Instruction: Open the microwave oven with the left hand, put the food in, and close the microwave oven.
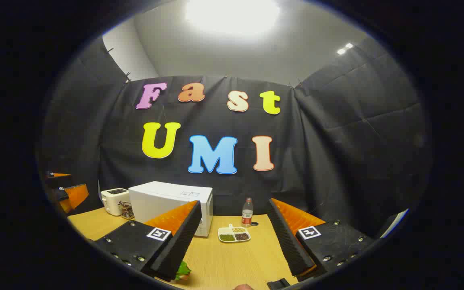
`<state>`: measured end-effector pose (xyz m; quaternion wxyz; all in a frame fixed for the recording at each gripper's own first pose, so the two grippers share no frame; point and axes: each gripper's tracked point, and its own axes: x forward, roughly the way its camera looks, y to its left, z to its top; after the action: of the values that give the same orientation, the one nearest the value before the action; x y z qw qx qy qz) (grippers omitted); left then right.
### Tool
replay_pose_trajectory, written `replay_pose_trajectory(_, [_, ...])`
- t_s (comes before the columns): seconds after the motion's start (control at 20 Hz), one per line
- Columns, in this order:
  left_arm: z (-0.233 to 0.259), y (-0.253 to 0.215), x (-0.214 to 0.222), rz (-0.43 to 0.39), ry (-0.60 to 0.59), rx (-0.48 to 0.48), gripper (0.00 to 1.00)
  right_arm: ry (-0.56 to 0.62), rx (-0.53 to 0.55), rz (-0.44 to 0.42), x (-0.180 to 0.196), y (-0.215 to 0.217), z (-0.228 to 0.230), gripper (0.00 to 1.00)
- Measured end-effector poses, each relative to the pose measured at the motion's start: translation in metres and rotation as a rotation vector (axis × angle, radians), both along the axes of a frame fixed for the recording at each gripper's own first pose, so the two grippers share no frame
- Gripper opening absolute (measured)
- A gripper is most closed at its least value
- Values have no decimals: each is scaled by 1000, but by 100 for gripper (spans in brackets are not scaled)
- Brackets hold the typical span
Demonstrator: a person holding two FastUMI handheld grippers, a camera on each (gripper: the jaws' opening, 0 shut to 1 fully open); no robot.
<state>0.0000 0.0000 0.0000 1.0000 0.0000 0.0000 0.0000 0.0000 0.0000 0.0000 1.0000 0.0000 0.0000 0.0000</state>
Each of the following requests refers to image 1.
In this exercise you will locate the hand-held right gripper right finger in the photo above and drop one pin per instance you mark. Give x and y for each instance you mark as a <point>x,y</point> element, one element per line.
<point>288,241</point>

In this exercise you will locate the bread and lettuce sandwich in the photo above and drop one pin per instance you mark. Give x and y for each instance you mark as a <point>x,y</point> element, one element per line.
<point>182,272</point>

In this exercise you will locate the small ceiling light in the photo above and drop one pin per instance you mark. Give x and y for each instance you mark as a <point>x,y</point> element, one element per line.
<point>344,48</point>

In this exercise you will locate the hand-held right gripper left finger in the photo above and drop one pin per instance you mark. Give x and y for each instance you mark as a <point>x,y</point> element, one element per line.
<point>179,241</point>

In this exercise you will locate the large ceiling light panel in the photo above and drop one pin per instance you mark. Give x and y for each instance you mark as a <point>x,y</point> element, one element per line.
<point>232,16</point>

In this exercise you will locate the white toaster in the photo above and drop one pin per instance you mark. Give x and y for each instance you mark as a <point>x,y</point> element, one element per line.
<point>113,201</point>

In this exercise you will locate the plastic bottle with red label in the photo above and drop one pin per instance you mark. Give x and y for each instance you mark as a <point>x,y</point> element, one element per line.
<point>247,213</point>

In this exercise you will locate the white divided dish of beans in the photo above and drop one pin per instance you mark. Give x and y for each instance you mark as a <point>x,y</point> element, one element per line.
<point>234,235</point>

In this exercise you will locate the black table clamp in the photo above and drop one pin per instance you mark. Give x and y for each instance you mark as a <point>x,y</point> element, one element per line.
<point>278,284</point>

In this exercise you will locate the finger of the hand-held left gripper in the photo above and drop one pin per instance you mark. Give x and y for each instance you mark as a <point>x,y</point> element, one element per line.
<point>59,180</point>
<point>73,197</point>

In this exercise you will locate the white microwave oven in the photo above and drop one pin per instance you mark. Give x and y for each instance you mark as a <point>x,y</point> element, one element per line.
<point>163,199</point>

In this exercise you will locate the white panel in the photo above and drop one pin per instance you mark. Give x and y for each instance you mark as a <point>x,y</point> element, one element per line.
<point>395,223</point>

